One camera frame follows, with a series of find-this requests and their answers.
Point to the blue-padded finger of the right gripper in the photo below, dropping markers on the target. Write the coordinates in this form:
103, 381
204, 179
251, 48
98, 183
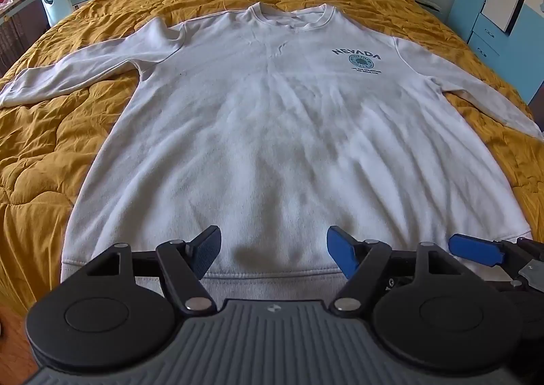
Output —
485, 252

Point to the mustard yellow quilt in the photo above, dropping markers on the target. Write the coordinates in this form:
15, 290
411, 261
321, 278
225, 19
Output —
47, 148

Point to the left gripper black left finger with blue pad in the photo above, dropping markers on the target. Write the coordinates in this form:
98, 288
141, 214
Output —
182, 266

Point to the white Nevada sweatshirt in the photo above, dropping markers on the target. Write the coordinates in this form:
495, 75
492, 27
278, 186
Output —
274, 127

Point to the blue white wardrobe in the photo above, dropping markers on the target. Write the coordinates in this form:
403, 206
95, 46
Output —
507, 35

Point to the white desk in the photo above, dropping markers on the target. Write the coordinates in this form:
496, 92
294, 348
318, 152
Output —
22, 23

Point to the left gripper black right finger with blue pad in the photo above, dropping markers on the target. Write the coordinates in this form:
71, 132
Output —
363, 263

